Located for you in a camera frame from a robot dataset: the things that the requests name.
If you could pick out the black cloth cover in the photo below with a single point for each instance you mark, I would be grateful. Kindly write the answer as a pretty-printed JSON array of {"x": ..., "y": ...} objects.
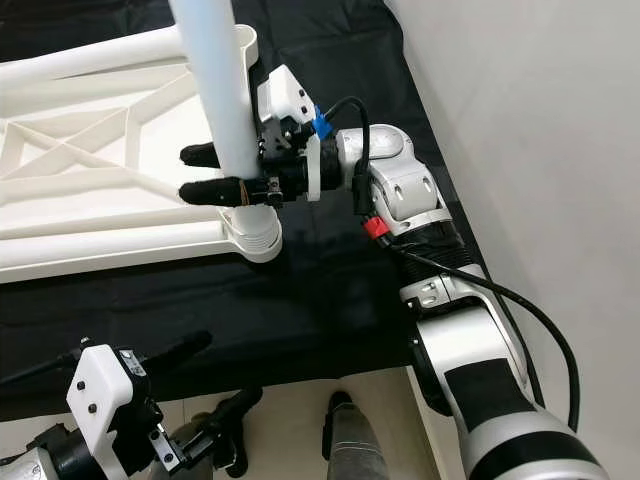
[{"x": 310, "y": 320}]

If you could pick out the grey robot foot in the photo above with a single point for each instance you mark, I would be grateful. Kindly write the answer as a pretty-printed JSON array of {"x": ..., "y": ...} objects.
[
  {"x": 232, "y": 462},
  {"x": 360, "y": 440}
]

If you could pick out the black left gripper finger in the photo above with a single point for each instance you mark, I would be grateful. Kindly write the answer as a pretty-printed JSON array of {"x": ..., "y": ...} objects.
[
  {"x": 238, "y": 412},
  {"x": 180, "y": 348}
]

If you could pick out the white plastic table top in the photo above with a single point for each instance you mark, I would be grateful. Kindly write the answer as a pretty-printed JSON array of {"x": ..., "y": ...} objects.
[{"x": 80, "y": 190}]

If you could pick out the grey robot left foot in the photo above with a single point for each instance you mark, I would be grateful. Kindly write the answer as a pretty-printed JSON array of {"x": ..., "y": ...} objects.
[{"x": 232, "y": 462}]

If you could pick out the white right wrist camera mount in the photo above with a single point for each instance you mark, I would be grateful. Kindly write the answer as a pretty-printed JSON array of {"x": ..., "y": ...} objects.
[{"x": 285, "y": 95}]

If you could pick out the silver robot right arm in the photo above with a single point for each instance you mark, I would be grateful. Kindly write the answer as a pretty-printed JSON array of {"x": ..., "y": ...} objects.
[{"x": 400, "y": 180}]

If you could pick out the grey robot right foot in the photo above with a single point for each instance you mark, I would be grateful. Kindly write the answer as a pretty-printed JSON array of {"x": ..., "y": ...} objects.
[{"x": 360, "y": 440}]

